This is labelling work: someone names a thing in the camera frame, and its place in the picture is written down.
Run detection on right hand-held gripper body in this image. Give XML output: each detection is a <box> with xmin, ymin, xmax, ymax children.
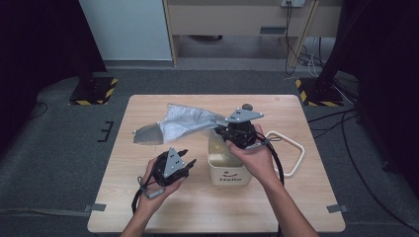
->
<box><xmin>225</xmin><ymin>108</ymin><xmax>265</xmax><ymax>150</ymax></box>

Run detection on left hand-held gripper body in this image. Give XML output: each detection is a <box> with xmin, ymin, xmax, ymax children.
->
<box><xmin>152</xmin><ymin>146</ymin><xmax>187</xmax><ymax>187</ymax></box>

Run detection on clear plastic trash bag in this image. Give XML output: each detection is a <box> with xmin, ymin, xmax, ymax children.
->
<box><xmin>132</xmin><ymin>103</ymin><xmax>231</xmax><ymax>147</ymax></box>

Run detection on white bin rim ring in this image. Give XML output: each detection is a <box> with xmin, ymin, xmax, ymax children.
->
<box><xmin>265</xmin><ymin>130</ymin><xmax>306</xmax><ymax>179</ymax></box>

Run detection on person's right hand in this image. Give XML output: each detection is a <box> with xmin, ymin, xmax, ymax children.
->
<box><xmin>226</xmin><ymin>122</ymin><xmax>281</xmax><ymax>189</ymax></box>

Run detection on person's left hand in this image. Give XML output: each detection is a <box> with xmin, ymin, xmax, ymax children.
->
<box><xmin>136</xmin><ymin>157</ymin><xmax>188</xmax><ymax>215</ymax></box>

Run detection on black striped stand base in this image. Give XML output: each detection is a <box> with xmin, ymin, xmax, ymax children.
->
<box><xmin>294</xmin><ymin>77</ymin><xmax>344</xmax><ymax>108</ymax></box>
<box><xmin>68</xmin><ymin>76</ymin><xmax>119</xmax><ymax>107</ymax></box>

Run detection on grey tape strip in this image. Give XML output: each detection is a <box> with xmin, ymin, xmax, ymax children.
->
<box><xmin>326</xmin><ymin>203</ymin><xmax>350</xmax><ymax>214</ymax></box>
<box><xmin>82</xmin><ymin>202</ymin><xmax>108</xmax><ymax>213</ymax></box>

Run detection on light wooden desk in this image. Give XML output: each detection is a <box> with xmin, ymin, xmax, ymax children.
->
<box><xmin>162</xmin><ymin>0</ymin><xmax>344</xmax><ymax>68</ymax></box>

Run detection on white cabinet panel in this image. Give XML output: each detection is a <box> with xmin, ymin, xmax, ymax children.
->
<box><xmin>78</xmin><ymin>0</ymin><xmax>174</xmax><ymax>62</ymax></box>

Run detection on grey power strip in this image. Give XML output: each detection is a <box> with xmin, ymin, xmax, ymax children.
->
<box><xmin>280</xmin><ymin>0</ymin><xmax>306</xmax><ymax>8</ymax></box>

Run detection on black curtain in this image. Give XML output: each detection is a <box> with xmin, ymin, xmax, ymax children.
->
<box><xmin>0</xmin><ymin>0</ymin><xmax>108</xmax><ymax>152</ymax></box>
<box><xmin>315</xmin><ymin>0</ymin><xmax>419</xmax><ymax>189</ymax></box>

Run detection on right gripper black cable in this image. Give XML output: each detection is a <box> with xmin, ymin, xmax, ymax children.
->
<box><xmin>256</xmin><ymin>131</ymin><xmax>287</xmax><ymax>186</ymax></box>

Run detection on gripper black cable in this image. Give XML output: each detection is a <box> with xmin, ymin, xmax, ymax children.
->
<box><xmin>130</xmin><ymin>176</ymin><xmax>151</xmax><ymax>215</ymax></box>
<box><xmin>256</xmin><ymin>131</ymin><xmax>287</xmax><ymax>186</ymax></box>

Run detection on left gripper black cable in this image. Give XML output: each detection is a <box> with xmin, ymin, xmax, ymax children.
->
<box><xmin>130</xmin><ymin>176</ymin><xmax>151</xmax><ymax>215</ymax></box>

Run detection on white cables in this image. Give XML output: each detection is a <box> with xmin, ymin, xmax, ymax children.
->
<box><xmin>305</xmin><ymin>38</ymin><xmax>322</xmax><ymax>78</ymax></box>

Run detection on black power cable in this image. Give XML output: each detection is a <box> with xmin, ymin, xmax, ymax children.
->
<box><xmin>284</xmin><ymin>1</ymin><xmax>299</xmax><ymax>77</ymax></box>

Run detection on black floor cables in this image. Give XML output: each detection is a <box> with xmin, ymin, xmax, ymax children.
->
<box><xmin>307</xmin><ymin>107</ymin><xmax>419</xmax><ymax>233</ymax></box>

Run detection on thin black floor cable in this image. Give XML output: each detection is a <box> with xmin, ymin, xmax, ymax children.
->
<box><xmin>28</xmin><ymin>102</ymin><xmax>49</xmax><ymax>121</ymax></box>

